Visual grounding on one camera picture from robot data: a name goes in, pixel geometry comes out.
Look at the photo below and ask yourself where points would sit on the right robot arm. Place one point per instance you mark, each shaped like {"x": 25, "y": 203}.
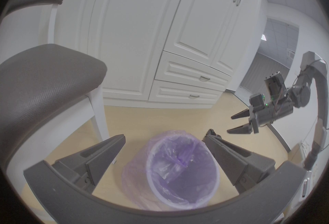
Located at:
{"x": 302, "y": 93}

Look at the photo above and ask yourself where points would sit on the grey curtain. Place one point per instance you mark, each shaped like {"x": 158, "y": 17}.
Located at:
{"x": 267, "y": 73}

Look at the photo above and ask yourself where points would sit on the ceiling light panel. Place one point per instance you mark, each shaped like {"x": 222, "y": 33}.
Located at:
{"x": 263, "y": 37}

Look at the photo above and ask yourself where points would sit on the white wardrobe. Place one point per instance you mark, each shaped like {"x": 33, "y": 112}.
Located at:
{"x": 133, "y": 24}

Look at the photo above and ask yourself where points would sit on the purple plastic bag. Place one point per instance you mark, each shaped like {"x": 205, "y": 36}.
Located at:
{"x": 133, "y": 174}

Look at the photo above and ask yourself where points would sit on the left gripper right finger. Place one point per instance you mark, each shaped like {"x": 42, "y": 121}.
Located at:
{"x": 236, "y": 163}

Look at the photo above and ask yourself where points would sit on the white trash bin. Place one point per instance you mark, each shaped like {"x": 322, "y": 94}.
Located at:
{"x": 185, "y": 187}

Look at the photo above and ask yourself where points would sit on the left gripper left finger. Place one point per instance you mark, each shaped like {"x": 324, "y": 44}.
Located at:
{"x": 97, "y": 158}

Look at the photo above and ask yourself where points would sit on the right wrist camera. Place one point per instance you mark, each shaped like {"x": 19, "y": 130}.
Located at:
{"x": 257, "y": 100}

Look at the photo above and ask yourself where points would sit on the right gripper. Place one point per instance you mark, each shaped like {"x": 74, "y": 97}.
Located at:
{"x": 270, "y": 116}

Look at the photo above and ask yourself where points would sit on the white chair grey cushions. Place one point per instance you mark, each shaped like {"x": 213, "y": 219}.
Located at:
{"x": 46, "y": 76}

